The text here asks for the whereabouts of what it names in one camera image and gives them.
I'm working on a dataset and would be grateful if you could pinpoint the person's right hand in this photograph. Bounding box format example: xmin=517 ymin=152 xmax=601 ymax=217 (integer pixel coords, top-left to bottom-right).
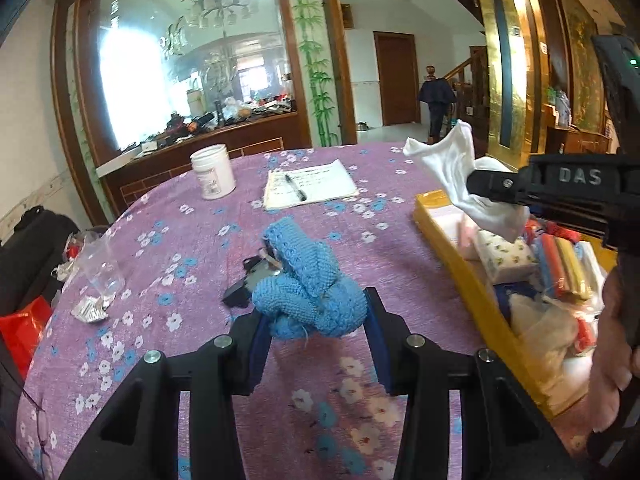
xmin=587 ymin=259 xmax=640 ymax=435

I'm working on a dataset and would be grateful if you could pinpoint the wooden stair railing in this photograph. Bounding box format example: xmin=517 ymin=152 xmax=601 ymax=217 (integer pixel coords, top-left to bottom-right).
xmin=445 ymin=45 xmax=491 ymax=143

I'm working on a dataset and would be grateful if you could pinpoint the black round motor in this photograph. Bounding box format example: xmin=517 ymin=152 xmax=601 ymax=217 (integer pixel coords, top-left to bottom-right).
xmin=242 ymin=245 xmax=286 ymax=301

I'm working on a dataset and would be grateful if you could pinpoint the black bag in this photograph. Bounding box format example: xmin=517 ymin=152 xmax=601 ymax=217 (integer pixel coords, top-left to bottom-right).
xmin=0 ymin=206 xmax=83 ymax=321

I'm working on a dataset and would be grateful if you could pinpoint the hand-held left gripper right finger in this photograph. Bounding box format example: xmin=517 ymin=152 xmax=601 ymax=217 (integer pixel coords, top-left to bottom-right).
xmin=362 ymin=287 xmax=573 ymax=480

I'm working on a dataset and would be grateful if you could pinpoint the brown wooden door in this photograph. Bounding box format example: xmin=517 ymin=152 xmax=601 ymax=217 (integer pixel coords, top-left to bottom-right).
xmin=373 ymin=31 xmax=420 ymax=127

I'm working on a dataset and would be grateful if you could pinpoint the pile of assorted clutter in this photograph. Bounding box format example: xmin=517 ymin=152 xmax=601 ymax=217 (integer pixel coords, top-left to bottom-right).
xmin=120 ymin=95 xmax=298 ymax=153

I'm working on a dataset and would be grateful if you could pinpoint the black power adapter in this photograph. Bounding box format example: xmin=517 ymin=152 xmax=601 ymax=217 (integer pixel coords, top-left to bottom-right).
xmin=221 ymin=280 xmax=256 ymax=310

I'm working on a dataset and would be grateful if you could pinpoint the white plastic pack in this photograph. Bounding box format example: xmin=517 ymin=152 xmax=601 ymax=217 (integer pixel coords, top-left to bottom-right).
xmin=507 ymin=292 xmax=581 ymax=396

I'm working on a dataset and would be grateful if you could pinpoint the dark wooden cabinet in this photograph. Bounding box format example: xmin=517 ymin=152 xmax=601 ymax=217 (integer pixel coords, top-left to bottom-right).
xmin=545 ymin=125 xmax=613 ymax=156

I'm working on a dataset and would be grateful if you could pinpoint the pink packet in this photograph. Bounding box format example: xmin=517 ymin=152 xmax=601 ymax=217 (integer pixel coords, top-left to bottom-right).
xmin=457 ymin=215 xmax=481 ymax=261

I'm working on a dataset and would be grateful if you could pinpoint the black pen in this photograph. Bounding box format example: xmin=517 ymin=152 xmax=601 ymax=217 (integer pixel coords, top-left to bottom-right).
xmin=285 ymin=174 xmax=308 ymax=202

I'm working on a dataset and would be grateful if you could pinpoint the white plastic bag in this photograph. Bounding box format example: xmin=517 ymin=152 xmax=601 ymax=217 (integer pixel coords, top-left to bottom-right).
xmin=50 ymin=230 xmax=108 ymax=281

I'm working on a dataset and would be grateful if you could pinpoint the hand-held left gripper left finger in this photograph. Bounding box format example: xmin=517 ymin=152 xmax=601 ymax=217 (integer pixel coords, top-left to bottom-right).
xmin=57 ymin=307 xmax=273 ymax=480

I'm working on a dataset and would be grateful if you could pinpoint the gold decorative pillar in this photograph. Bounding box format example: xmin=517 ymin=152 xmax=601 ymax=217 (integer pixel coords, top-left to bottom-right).
xmin=467 ymin=0 xmax=551 ymax=166

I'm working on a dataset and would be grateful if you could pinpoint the white lemon print tissue pack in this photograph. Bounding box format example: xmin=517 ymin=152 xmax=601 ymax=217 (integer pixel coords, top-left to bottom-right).
xmin=474 ymin=230 xmax=538 ymax=283

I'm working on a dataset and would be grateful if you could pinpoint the wood framed glass partition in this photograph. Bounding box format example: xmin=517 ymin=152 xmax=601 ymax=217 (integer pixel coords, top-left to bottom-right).
xmin=50 ymin=0 xmax=358 ymax=216

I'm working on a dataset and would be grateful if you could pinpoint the white notebook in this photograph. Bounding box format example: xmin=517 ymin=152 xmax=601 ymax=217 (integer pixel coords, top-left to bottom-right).
xmin=262 ymin=159 xmax=360 ymax=212

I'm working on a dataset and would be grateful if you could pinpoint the large framed landscape painting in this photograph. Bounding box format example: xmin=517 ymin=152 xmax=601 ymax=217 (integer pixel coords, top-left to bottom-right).
xmin=550 ymin=0 xmax=608 ymax=133

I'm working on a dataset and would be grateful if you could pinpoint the white plastic jar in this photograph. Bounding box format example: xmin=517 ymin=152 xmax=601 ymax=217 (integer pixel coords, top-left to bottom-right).
xmin=190 ymin=144 xmax=237 ymax=202

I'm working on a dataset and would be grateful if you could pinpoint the blue knitted cloth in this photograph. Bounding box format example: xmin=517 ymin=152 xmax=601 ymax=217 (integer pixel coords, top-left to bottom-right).
xmin=250 ymin=220 xmax=368 ymax=338

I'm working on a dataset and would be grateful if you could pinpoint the rainbow striped packet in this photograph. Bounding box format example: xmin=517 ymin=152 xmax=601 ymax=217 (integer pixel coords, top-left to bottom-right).
xmin=532 ymin=234 xmax=593 ymax=301

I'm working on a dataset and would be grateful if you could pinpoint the clear plastic cup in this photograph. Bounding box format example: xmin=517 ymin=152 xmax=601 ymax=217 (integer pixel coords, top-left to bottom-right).
xmin=77 ymin=232 xmax=126 ymax=301

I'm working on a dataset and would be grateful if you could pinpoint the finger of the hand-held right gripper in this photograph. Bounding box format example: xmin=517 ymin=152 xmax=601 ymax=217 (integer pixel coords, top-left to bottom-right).
xmin=466 ymin=167 xmax=533 ymax=208

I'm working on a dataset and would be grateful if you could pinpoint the yellow cardboard box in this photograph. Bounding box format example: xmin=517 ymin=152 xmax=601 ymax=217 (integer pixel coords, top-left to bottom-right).
xmin=412 ymin=189 xmax=618 ymax=418

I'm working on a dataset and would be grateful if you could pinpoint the red bag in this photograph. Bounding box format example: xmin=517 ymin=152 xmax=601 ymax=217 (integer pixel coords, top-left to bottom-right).
xmin=0 ymin=296 xmax=53 ymax=381

